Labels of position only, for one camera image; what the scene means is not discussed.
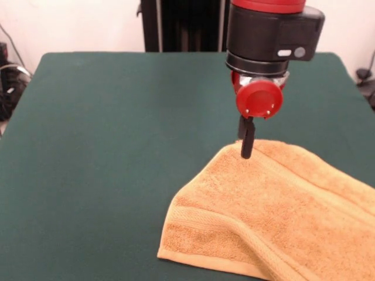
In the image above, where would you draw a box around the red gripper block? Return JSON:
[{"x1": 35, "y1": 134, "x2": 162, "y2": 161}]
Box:
[{"x1": 230, "y1": 70, "x2": 284, "y2": 160}]

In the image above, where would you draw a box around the tan terry towel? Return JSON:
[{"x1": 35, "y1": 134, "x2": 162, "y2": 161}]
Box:
[{"x1": 156, "y1": 139, "x2": 375, "y2": 281}]

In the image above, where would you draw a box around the dark green table cloth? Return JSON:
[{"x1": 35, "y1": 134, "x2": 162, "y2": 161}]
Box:
[{"x1": 0, "y1": 52, "x2": 375, "y2": 281}]

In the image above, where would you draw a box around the black equipment pile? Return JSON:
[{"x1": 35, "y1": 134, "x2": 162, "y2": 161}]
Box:
[{"x1": 0, "y1": 42, "x2": 32, "y2": 122}]

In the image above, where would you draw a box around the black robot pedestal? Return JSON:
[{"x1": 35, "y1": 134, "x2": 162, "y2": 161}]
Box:
[{"x1": 138, "y1": 0, "x2": 234, "y2": 53}]

